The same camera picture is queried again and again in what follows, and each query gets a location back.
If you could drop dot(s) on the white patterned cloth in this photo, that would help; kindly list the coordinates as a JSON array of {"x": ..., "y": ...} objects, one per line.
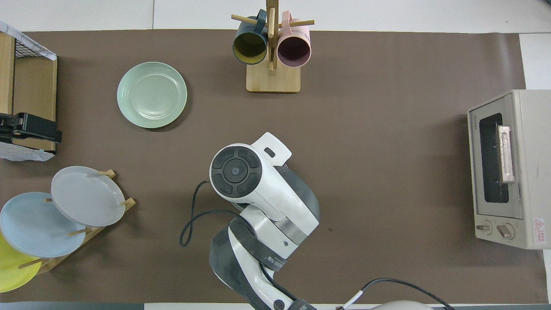
[
  {"x": 26, "y": 154},
  {"x": 38, "y": 48}
]

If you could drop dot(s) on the brown table mat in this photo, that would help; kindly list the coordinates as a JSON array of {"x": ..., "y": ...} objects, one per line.
[{"x": 387, "y": 107}]

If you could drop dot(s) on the grey plate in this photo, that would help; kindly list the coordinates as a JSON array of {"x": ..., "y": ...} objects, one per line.
[{"x": 88, "y": 196}]

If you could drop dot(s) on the pink mug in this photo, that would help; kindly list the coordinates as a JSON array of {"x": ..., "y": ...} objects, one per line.
[{"x": 294, "y": 51}]

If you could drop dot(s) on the dark teal mug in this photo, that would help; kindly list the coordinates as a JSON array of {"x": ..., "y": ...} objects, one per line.
[{"x": 249, "y": 47}]

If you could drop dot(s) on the wooden mug tree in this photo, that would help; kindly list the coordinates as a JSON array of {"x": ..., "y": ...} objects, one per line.
[{"x": 273, "y": 79}]

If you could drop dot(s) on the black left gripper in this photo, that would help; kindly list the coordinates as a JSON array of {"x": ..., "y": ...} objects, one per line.
[{"x": 8, "y": 127}]

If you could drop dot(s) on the green plate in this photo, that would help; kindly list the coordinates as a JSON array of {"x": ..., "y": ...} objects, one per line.
[{"x": 151, "y": 94}]

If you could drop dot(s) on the beige toaster oven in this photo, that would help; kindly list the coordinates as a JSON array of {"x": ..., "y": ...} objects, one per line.
[{"x": 527, "y": 206}]

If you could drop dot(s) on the yellow plate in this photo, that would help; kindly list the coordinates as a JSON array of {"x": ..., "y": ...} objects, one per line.
[{"x": 10, "y": 271}]

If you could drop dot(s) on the wooden dish rack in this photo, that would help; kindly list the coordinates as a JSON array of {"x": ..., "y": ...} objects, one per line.
[{"x": 97, "y": 230}]

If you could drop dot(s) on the wooden shelf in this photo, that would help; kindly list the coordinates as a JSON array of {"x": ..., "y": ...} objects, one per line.
[{"x": 34, "y": 86}]

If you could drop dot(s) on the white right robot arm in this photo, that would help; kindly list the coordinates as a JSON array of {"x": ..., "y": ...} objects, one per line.
[{"x": 267, "y": 202}]

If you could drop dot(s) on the light blue plate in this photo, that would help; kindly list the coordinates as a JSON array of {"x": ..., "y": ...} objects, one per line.
[{"x": 36, "y": 226}]

